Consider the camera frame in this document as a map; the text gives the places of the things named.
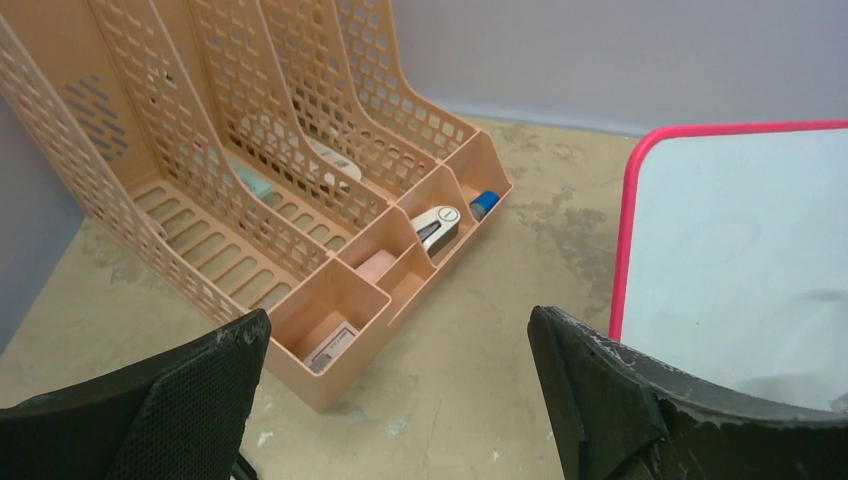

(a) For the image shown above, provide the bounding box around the pink-framed whiteboard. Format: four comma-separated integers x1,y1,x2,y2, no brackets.
608,119,847,414

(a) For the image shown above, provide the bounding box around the small card box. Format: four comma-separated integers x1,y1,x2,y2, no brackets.
304,321,359,374

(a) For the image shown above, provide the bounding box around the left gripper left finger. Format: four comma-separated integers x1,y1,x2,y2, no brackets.
1,309,271,479

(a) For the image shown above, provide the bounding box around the white stapler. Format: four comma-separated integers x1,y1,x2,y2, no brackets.
411,205,461,258

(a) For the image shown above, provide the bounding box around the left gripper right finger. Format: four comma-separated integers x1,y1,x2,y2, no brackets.
527,306,847,480

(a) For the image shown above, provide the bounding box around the pink eraser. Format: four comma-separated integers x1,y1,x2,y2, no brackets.
354,249,397,283

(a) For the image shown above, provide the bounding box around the teal item in tray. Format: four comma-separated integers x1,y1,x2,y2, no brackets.
224,160,274,204

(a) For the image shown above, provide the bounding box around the peach plastic file organizer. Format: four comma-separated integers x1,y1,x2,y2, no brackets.
1,1,512,412

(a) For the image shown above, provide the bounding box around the blue capped glue stick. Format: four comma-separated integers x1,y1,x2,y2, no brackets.
469,190,500,222

